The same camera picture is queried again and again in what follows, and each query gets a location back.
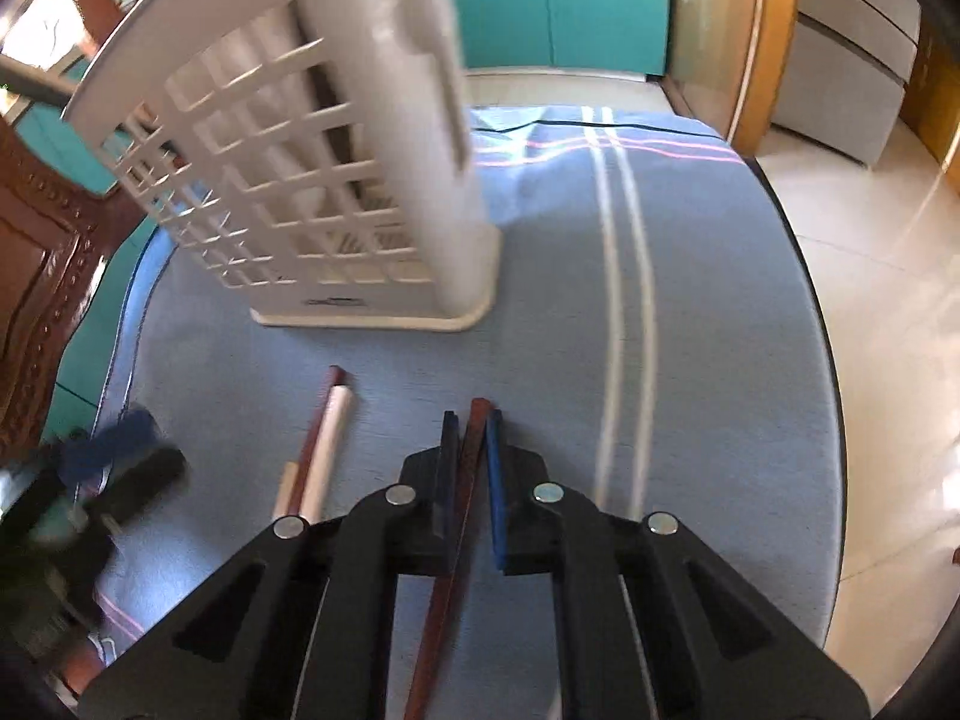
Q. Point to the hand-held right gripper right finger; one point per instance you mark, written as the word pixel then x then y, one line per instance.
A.
pixel 495 487

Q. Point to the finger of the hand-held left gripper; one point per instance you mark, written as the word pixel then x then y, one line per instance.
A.
pixel 112 439
pixel 150 474

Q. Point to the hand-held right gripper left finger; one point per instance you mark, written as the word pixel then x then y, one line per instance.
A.
pixel 448 480

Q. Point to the cream white chopstick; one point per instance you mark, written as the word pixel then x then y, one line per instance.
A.
pixel 334 442
pixel 285 487

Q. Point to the teal base cabinets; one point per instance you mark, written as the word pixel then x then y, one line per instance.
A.
pixel 570 7

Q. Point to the wooden framed sliding glass door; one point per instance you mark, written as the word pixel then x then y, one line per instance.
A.
pixel 772 52

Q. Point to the silver refrigerator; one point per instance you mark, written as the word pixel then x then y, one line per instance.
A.
pixel 847 75

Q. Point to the carved wooden chair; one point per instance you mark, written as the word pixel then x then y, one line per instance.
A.
pixel 37 277

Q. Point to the blue striped tablecloth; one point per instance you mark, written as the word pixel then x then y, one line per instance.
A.
pixel 712 390

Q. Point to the white plastic utensil basket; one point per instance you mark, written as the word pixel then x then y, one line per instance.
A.
pixel 420 165

